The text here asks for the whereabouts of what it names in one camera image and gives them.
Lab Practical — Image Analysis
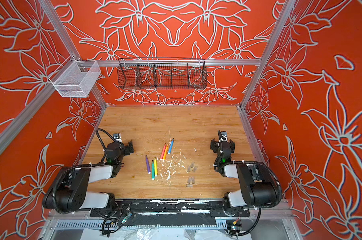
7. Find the orange marker pen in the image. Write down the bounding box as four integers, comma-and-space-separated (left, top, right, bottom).
162, 144, 170, 161

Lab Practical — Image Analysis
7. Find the blue marker pen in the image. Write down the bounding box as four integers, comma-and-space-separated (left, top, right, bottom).
168, 138, 175, 155

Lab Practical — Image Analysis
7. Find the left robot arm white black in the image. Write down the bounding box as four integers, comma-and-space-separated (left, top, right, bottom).
42, 128, 134, 219

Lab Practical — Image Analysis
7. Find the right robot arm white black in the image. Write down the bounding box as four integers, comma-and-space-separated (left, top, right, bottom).
211, 131, 282, 212

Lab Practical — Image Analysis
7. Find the purple marker pen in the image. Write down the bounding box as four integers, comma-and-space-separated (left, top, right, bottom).
145, 156, 152, 174

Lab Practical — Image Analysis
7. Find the green marker pen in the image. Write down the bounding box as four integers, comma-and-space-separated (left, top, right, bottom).
151, 160, 156, 181

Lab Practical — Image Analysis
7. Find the yellow marker pen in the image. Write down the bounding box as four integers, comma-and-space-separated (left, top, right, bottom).
154, 157, 158, 178

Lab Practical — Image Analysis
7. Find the pink marker pen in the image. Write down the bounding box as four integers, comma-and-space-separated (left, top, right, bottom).
159, 144, 167, 161

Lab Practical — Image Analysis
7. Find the white mesh basket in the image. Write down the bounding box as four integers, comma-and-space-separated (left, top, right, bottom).
49, 61, 101, 98

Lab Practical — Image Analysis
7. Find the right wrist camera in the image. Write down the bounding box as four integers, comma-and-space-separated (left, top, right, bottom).
220, 131, 228, 142

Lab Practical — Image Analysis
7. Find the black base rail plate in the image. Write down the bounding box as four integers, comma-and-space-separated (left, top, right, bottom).
90, 199, 251, 228

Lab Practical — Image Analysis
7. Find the black wire basket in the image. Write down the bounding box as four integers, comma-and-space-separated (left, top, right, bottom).
117, 58, 208, 90

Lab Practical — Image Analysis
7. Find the grey cable duct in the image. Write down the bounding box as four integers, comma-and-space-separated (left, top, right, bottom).
52, 220, 228, 230

